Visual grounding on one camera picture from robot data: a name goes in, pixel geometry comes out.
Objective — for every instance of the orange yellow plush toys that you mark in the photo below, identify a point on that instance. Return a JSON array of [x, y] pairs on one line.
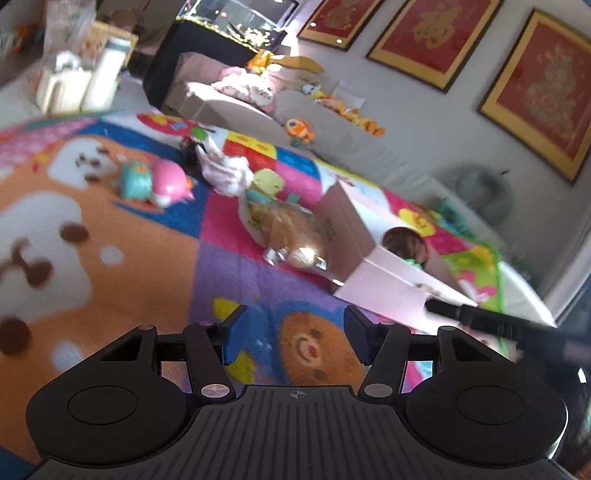
[[358, 117]]

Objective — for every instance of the small dark toy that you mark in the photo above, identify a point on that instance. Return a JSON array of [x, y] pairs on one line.
[[188, 148]]

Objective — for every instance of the white yellow duck plush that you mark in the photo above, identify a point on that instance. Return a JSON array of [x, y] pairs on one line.
[[311, 90]]

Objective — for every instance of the cardboard box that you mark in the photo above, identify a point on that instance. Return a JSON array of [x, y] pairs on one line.
[[346, 230]]

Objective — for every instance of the brown-haired doll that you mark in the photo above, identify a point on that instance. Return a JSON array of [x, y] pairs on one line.
[[404, 242]]

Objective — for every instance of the clear plastic bag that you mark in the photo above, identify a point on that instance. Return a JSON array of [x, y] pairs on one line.
[[69, 23]]

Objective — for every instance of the pink plush toy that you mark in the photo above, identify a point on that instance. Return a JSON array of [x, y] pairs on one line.
[[168, 182]]

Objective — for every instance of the black tank cabinet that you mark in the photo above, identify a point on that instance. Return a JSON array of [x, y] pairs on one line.
[[194, 60]]

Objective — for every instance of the small teal toy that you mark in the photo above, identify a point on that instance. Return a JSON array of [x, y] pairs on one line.
[[299, 142]]

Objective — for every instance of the yellow patterned box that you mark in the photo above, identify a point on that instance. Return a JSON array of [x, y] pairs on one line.
[[120, 39]]

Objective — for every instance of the grey round cushion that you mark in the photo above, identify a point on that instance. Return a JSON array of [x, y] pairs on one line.
[[480, 191]]

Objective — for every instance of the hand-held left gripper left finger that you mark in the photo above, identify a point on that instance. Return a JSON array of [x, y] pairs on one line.
[[233, 337]]

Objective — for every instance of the bagged bread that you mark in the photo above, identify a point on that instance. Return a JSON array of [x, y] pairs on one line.
[[291, 230]]

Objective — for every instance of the orange clownfish plush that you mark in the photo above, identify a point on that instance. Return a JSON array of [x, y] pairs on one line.
[[299, 129]]

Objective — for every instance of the glass fish tank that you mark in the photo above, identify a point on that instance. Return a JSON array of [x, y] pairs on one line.
[[240, 18]]

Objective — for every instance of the teal striped plush toy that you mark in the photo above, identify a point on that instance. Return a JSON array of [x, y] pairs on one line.
[[136, 180]]

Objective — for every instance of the tall white bottle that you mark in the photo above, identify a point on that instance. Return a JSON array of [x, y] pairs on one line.
[[106, 76]]

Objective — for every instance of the red gold framed picture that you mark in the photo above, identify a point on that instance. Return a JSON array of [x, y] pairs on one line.
[[339, 18], [545, 92], [434, 34]]

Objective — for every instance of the white jug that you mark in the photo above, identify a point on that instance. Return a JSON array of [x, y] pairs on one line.
[[62, 87]]

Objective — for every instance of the grey sofa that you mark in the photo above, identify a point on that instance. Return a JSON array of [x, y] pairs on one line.
[[323, 152]]

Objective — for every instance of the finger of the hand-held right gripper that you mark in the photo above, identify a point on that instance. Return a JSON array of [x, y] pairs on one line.
[[489, 323]]

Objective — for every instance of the yellow cushion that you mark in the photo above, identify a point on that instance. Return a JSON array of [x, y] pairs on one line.
[[298, 63]]

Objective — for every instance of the white cloth doll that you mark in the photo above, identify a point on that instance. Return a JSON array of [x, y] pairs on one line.
[[226, 173]]

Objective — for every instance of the white paper sheet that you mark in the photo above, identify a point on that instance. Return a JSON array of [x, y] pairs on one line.
[[348, 94]]

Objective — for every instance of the pink white blanket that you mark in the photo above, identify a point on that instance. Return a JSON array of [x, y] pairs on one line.
[[244, 87]]

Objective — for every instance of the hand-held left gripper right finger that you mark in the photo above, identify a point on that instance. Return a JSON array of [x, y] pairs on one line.
[[358, 337]]

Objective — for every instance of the colourful cartoon play mat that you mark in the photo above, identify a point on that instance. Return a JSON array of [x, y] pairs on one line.
[[138, 258]]

